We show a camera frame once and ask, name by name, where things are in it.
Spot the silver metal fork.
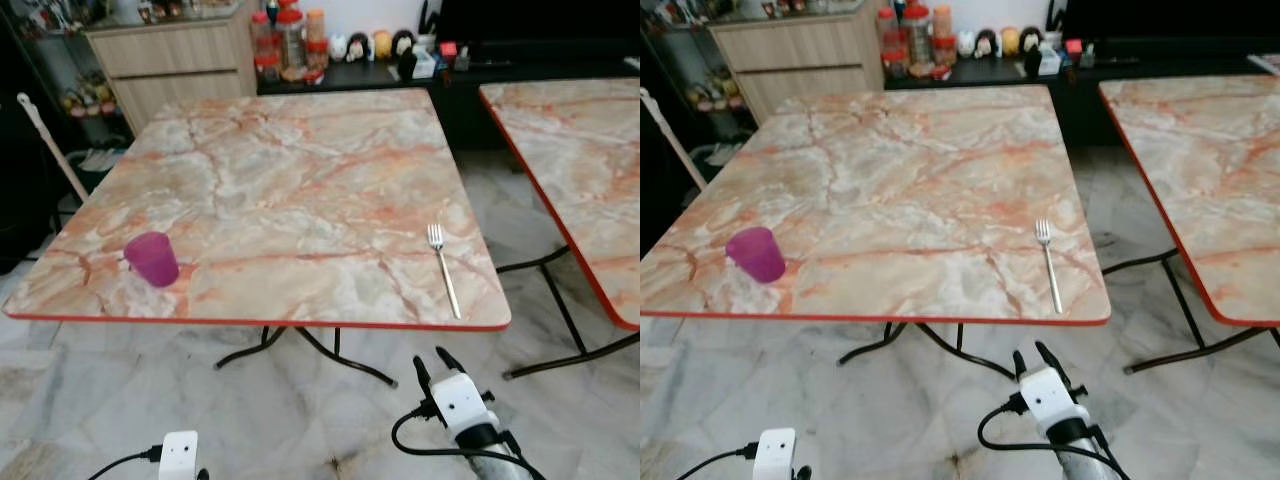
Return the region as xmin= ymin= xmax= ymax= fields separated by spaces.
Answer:
xmin=426 ymin=223 xmax=463 ymax=321
xmin=1034 ymin=219 xmax=1065 ymax=315

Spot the marble-pattern folding table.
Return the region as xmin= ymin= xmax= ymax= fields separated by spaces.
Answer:
xmin=640 ymin=83 xmax=1113 ymax=381
xmin=2 ymin=88 xmax=513 ymax=389
xmin=1098 ymin=75 xmax=1280 ymax=376
xmin=478 ymin=78 xmax=641 ymax=381

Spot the purple plastic cup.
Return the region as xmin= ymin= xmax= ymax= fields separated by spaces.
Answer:
xmin=123 ymin=232 xmax=181 ymax=289
xmin=726 ymin=227 xmax=787 ymax=285

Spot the orange-filled red-lidded jar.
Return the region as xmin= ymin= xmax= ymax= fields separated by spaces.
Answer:
xmin=932 ymin=5 xmax=956 ymax=69
xmin=305 ymin=10 xmax=329 ymax=71

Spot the large red-lidded snack jar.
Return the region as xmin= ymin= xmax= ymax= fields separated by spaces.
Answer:
xmin=902 ymin=3 xmax=936 ymax=79
xmin=275 ymin=5 xmax=307 ymax=81

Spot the black television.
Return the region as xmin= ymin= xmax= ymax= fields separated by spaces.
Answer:
xmin=437 ymin=0 xmax=641 ymax=46
xmin=1062 ymin=0 xmax=1280 ymax=41

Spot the light wooden drawer cabinet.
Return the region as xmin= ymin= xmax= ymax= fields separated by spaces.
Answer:
xmin=708 ymin=5 xmax=886 ymax=126
xmin=85 ymin=5 xmax=259 ymax=136

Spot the glass display shelf with toys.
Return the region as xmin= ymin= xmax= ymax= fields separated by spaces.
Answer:
xmin=0 ymin=0 xmax=136 ymax=191
xmin=640 ymin=0 xmax=761 ymax=166

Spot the black metal-framed stand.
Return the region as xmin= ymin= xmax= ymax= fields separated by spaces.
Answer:
xmin=0 ymin=100 xmax=76 ymax=271

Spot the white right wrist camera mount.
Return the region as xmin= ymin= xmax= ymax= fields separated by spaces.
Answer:
xmin=430 ymin=372 xmax=493 ymax=433
xmin=1018 ymin=366 xmax=1079 ymax=433

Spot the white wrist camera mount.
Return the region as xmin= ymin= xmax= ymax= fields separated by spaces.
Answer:
xmin=158 ymin=431 xmax=199 ymax=480
xmin=752 ymin=428 xmax=797 ymax=480
xmin=430 ymin=372 xmax=493 ymax=433
xmin=1018 ymin=366 xmax=1079 ymax=433

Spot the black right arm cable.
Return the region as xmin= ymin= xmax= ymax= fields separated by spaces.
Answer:
xmin=977 ymin=393 xmax=1111 ymax=480
xmin=391 ymin=398 xmax=521 ymax=480

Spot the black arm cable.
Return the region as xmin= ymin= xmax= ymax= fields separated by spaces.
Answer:
xmin=88 ymin=448 xmax=163 ymax=480
xmin=672 ymin=444 xmax=755 ymax=480
xmin=391 ymin=398 xmax=521 ymax=480
xmin=977 ymin=393 xmax=1111 ymax=480

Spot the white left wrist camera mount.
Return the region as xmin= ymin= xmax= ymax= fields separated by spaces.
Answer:
xmin=752 ymin=428 xmax=797 ymax=480
xmin=158 ymin=431 xmax=199 ymax=480

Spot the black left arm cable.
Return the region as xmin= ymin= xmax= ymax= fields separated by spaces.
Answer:
xmin=88 ymin=448 xmax=163 ymax=480
xmin=672 ymin=444 xmax=755 ymax=480

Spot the white-handled broom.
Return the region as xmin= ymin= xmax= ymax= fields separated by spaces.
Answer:
xmin=640 ymin=88 xmax=707 ymax=191
xmin=17 ymin=92 xmax=89 ymax=201

